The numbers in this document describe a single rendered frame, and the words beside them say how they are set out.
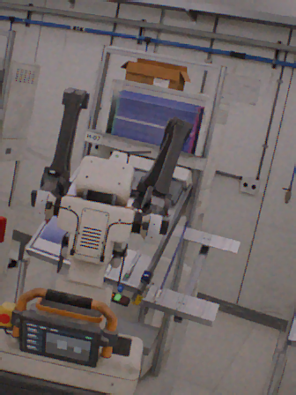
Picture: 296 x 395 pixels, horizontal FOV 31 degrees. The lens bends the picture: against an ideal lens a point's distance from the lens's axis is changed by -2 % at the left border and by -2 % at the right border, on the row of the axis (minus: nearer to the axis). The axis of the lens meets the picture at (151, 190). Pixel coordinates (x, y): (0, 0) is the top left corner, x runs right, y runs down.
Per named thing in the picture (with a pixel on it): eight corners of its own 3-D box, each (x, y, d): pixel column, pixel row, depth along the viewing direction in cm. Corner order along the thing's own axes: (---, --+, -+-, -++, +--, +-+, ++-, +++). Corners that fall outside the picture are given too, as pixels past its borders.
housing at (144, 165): (188, 196, 308) (186, 180, 297) (112, 175, 324) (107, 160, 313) (192, 185, 312) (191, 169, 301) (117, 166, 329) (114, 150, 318)
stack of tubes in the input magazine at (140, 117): (190, 153, 297) (200, 106, 293) (109, 134, 315) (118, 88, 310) (196, 152, 309) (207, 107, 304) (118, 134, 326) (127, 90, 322)
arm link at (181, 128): (177, 108, 224) (199, 117, 226) (168, 117, 237) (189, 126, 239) (143, 207, 214) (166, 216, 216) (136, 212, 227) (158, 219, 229)
